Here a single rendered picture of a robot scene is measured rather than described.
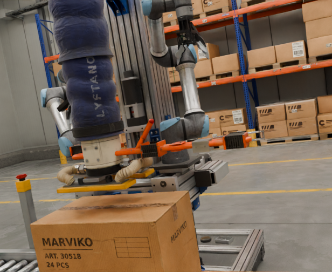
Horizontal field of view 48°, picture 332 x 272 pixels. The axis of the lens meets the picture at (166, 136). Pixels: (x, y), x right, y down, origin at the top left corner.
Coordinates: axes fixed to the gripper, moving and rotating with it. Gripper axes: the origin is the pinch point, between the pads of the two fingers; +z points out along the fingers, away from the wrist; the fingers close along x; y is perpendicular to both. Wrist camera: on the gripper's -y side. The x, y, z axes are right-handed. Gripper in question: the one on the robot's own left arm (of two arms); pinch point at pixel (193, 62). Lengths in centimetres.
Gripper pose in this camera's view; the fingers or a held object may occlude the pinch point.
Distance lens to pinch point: 175.5
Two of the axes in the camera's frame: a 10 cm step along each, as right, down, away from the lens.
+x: 9.0, -1.0, -4.2
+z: 1.6, 9.8, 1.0
